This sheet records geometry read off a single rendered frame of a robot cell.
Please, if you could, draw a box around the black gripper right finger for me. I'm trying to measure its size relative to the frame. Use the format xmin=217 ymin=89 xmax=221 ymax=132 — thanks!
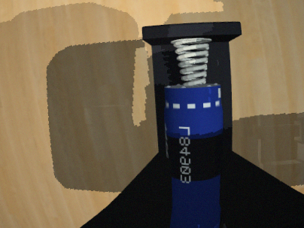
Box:
xmin=219 ymin=147 xmax=304 ymax=228

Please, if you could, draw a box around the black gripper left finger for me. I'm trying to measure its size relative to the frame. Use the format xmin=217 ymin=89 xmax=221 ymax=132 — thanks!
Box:
xmin=80 ymin=150 xmax=172 ymax=228

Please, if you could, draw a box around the blue cylindrical battery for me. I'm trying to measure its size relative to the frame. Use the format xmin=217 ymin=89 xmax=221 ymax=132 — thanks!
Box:
xmin=164 ymin=83 xmax=223 ymax=228

